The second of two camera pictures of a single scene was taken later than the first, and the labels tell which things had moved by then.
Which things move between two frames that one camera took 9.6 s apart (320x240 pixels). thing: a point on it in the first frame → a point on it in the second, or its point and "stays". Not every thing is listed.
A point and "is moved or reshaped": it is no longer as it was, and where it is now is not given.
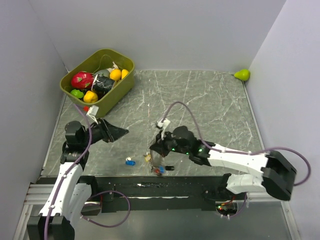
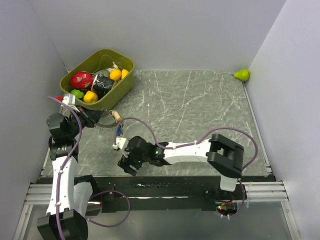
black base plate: (155, 193) stays
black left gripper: (109, 132) → (90, 116)
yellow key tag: (147, 158) is moved or reshaped
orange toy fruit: (115, 74) stays
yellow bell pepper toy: (90, 97) stays
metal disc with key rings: (153, 169) is moved or reshaped
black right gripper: (160, 146) → (124, 163)
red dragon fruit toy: (82, 80) stays
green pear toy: (243, 74) stays
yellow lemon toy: (124, 73) stays
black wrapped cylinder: (102, 84) stays
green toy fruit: (77, 93) stays
